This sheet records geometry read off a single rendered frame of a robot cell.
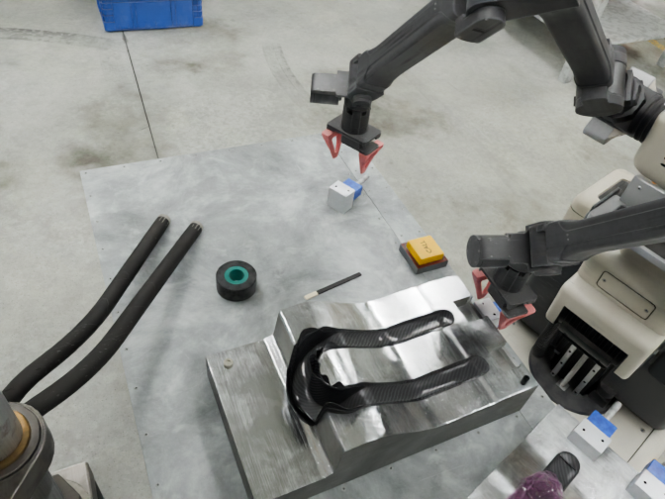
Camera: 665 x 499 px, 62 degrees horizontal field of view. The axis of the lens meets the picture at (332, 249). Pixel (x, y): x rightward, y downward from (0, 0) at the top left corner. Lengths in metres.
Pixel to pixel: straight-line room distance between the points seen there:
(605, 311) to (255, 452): 0.81
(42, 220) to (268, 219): 1.43
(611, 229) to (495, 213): 1.97
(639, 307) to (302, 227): 0.74
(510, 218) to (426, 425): 1.94
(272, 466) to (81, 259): 1.61
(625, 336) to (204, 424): 0.87
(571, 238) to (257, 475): 0.57
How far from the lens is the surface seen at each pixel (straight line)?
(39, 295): 2.27
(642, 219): 0.77
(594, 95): 1.04
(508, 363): 1.06
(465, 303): 1.11
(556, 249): 0.90
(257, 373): 0.95
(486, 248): 0.95
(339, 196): 1.29
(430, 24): 0.84
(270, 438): 0.90
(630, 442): 1.86
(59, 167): 2.80
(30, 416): 0.76
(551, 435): 1.03
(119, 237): 1.26
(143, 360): 1.05
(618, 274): 1.31
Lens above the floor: 1.68
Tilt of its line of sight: 46 degrees down
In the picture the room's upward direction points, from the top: 10 degrees clockwise
